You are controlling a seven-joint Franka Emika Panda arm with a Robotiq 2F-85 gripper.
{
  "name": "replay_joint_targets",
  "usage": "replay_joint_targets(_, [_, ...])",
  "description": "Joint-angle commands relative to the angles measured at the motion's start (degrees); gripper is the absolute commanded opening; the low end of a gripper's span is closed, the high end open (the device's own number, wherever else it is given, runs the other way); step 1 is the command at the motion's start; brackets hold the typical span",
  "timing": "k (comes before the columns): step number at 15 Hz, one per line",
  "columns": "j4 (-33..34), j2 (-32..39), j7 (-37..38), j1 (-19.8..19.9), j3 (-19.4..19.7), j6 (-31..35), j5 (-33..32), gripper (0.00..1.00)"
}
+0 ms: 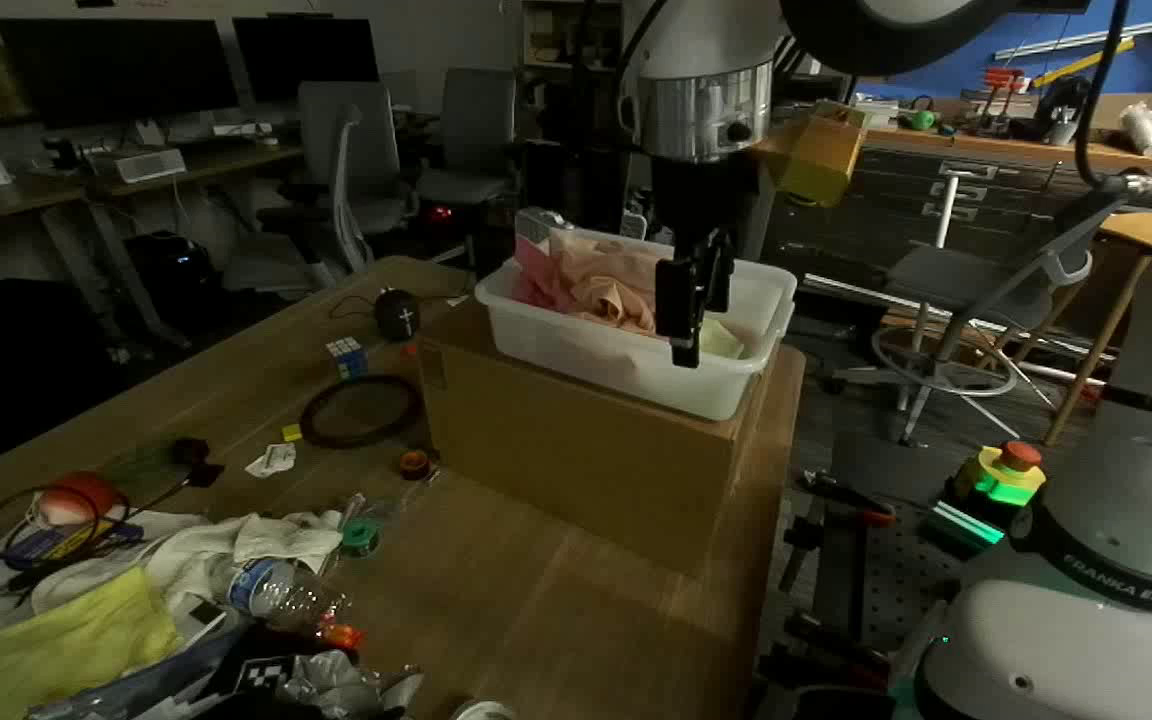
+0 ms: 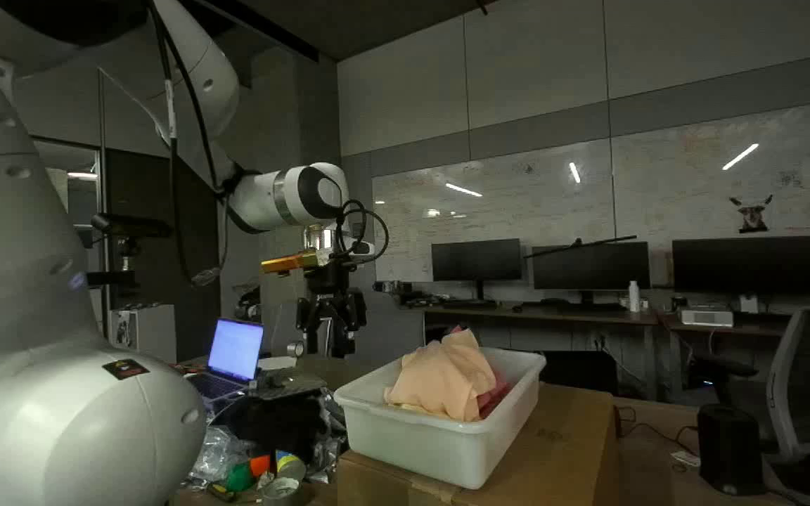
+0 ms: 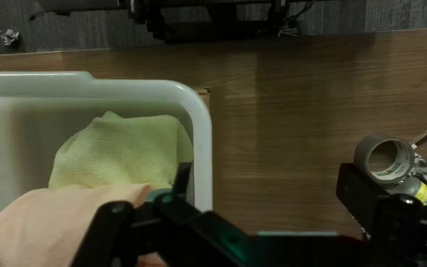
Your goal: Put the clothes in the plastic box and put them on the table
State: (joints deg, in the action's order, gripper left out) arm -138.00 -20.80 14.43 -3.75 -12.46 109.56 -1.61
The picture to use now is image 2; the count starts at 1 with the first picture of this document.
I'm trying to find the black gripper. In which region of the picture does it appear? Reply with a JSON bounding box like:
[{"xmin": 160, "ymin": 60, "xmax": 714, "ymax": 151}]
[{"xmin": 299, "ymin": 266, "xmax": 365, "ymax": 356}]

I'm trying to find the peach cloth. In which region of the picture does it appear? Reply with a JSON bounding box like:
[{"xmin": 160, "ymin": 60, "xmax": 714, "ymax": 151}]
[{"xmin": 386, "ymin": 330, "xmax": 501, "ymax": 422}]

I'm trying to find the pink cloth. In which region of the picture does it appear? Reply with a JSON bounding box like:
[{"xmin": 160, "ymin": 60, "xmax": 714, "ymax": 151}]
[{"xmin": 479, "ymin": 383, "xmax": 508, "ymax": 418}]

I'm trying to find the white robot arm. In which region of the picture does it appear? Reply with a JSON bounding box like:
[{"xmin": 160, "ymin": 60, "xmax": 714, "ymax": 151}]
[{"xmin": 0, "ymin": 0, "xmax": 350, "ymax": 506}]

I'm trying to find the white plastic box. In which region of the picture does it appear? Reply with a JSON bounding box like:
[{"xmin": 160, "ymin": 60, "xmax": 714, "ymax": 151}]
[{"xmin": 335, "ymin": 348, "xmax": 546, "ymax": 488}]

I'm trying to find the brown cardboard box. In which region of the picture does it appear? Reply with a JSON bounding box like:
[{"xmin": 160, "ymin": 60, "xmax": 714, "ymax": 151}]
[{"xmin": 335, "ymin": 386, "xmax": 622, "ymax": 506}]

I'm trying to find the open laptop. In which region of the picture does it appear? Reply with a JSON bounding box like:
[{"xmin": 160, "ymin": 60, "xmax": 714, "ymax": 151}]
[{"xmin": 188, "ymin": 321, "xmax": 264, "ymax": 400}]

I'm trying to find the left black monitor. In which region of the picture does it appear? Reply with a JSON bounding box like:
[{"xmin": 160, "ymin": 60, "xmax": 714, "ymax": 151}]
[{"xmin": 430, "ymin": 240, "xmax": 524, "ymax": 296}]

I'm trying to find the black monitor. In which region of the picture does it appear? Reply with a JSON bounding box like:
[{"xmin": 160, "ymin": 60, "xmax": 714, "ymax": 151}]
[
  {"xmin": 530, "ymin": 242, "xmax": 650, "ymax": 306},
  {"xmin": 430, "ymin": 240, "xmax": 524, "ymax": 296},
  {"xmin": 672, "ymin": 237, "xmax": 810, "ymax": 299}
]

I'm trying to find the middle black monitor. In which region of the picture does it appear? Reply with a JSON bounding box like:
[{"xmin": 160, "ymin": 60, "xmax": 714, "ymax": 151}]
[{"xmin": 530, "ymin": 242, "xmax": 650, "ymax": 306}]

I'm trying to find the right black monitor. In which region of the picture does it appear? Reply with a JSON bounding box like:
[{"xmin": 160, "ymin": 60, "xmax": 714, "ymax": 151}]
[{"xmin": 672, "ymin": 237, "xmax": 810, "ymax": 299}]

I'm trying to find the black cylindrical bin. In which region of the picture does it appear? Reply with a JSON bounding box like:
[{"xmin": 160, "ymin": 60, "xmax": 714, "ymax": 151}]
[{"xmin": 698, "ymin": 405, "xmax": 764, "ymax": 494}]

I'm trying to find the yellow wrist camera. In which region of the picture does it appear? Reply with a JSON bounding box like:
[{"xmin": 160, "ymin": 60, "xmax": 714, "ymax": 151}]
[{"xmin": 262, "ymin": 247, "xmax": 324, "ymax": 273}]

